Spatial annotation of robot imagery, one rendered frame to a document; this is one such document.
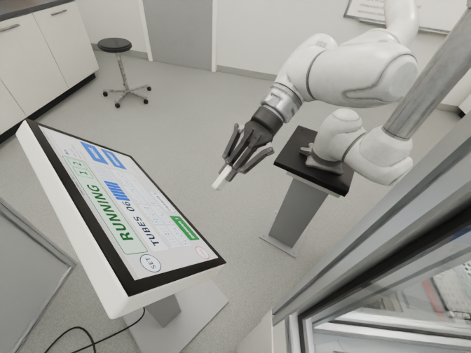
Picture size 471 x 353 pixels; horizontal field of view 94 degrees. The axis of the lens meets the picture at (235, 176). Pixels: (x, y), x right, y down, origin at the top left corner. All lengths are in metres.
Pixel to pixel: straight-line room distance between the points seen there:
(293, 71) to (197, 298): 1.34
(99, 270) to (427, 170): 0.40
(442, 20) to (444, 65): 3.20
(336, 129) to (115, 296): 0.93
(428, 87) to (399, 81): 0.49
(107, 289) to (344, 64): 0.52
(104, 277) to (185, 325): 1.15
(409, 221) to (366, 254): 0.06
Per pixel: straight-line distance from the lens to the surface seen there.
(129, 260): 0.41
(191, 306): 1.53
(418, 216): 0.20
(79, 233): 0.45
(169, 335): 1.52
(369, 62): 0.45
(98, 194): 0.53
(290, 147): 1.23
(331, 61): 0.49
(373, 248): 0.24
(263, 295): 1.62
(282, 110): 0.54
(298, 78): 0.54
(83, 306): 1.74
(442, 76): 0.94
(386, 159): 0.99
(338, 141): 1.04
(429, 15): 4.04
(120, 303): 0.38
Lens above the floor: 1.54
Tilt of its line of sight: 48 degrees down
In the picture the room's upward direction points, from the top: 8 degrees clockwise
